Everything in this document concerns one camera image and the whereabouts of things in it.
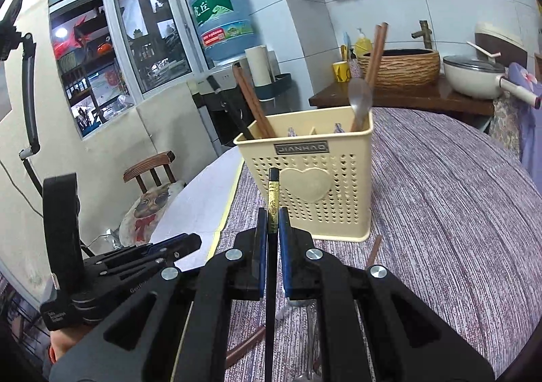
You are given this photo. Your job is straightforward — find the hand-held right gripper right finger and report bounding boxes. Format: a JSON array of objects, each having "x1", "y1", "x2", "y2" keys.
[{"x1": 278, "y1": 208, "x2": 496, "y2": 382}]

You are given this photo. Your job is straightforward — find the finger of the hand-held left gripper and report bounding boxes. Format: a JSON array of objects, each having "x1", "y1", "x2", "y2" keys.
[
  {"x1": 82, "y1": 233, "x2": 202, "y2": 268},
  {"x1": 102, "y1": 257, "x2": 168, "y2": 285}
]

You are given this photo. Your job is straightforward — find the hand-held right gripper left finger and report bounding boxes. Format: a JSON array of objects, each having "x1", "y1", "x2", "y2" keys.
[{"x1": 48, "y1": 208, "x2": 270, "y2": 382}]

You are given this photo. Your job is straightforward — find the black chopstick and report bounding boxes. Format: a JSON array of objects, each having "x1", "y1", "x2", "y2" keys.
[
  {"x1": 207, "y1": 74, "x2": 255, "y2": 141},
  {"x1": 265, "y1": 167, "x2": 281, "y2": 382}
]

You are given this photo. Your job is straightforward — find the cream plastic utensil holder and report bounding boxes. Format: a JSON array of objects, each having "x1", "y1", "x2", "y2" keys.
[{"x1": 233, "y1": 106, "x2": 375, "y2": 244}]

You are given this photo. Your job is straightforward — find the brown wooden chopstick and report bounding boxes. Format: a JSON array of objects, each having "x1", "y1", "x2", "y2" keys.
[
  {"x1": 231, "y1": 64, "x2": 268, "y2": 140},
  {"x1": 236, "y1": 62, "x2": 278, "y2": 139},
  {"x1": 368, "y1": 22, "x2": 389, "y2": 86},
  {"x1": 365, "y1": 235, "x2": 383, "y2": 267},
  {"x1": 363, "y1": 24, "x2": 382, "y2": 86}
]

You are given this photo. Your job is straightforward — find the metal spoon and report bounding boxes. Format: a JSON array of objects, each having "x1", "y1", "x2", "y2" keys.
[
  {"x1": 348, "y1": 77, "x2": 373, "y2": 133},
  {"x1": 288, "y1": 299, "x2": 322, "y2": 382}
]

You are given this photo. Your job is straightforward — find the person's left forearm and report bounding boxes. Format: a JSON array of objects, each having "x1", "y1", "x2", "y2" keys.
[{"x1": 48, "y1": 325, "x2": 91, "y2": 366}]

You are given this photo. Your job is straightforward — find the cat print seat cushion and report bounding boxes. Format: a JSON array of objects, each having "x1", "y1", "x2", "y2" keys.
[{"x1": 119, "y1": 181, "x2": 187, "y2": 245}]

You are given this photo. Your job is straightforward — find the wooden chair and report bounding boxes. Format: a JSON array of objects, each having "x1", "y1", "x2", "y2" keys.
[{"x1": 123, "y1": 150, "x2": 176, "y2": 192}]

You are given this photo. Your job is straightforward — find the water dispenser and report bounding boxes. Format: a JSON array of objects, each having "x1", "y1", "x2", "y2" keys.
[{"x1": 192, "y1": 64, "x2": 255, "y2": 146}]

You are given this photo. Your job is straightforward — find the purple and white tablecloth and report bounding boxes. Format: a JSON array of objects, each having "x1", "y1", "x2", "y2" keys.
[{"x1": 150, "y1": 107, "x2": 542, "y2": 382}]

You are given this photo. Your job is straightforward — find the paper towel roll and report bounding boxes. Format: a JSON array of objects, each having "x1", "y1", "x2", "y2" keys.
[{"x1": 245, "y1": 44, "x2": 274, "y2": 88}]

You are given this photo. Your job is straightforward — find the wooden sink counter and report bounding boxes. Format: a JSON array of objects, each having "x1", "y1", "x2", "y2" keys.
[{"x1": 309, "y1": 77, "x2": 496, "y2": 116}]

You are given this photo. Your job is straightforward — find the sliding window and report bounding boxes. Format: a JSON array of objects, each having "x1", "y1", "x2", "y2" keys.
[{"x1": 48, "y1": 0, "x2": 214, "y2": 139}]

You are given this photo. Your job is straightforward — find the blue water bottle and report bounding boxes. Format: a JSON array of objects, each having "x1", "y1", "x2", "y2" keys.
[{"x1": 189, "y1": 0, "x2": 260, "y2": 62}]

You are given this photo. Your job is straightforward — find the woven pattern basin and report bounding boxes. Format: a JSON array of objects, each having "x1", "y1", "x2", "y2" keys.
[{"x1": 358, "y1": 48, "x2": 441, "y2": 88}]

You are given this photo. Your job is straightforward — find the yellow soap pump bottle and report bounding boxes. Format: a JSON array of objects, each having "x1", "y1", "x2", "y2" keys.
[{"x1": 355, "y1": 28, "x2": 373, "y2": 59}]

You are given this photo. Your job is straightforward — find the beige floral cloth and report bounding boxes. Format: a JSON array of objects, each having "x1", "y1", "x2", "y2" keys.
[{"x1": 491, "y1": 96, "x2": 523, "y2": 154}]

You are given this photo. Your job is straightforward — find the white pan with lid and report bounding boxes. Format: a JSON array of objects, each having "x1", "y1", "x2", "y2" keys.
[{"x1": 442, "y1": 55, "x2": 542, "y2": 107}]

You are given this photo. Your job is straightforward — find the bronze faucet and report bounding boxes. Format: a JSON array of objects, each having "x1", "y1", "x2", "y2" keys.
[{"x1": 411, "y1": 20, "x2": 433, "y2": 50}]

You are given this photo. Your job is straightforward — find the purple floral cloth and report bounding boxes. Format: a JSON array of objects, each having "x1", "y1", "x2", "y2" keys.
[{"x1": 493, "y1": 62, "x2": 542, "y2": 179}]

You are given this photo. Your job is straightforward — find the white rice paddle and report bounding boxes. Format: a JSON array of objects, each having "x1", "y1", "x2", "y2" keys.
[{"x1": 466, "y1": 41, "x2": 500, "y2": 58}]

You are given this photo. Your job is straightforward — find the brown and cream rice cooker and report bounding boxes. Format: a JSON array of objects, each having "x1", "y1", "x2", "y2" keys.
[{"x1": 474, "y1": 22, "x2": 528, "y2": 69}]

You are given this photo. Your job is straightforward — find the teal wall holder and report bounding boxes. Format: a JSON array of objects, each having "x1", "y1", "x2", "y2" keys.
[{"x1": 254, "y1": 73, "x2": 293, "y2": 102}]

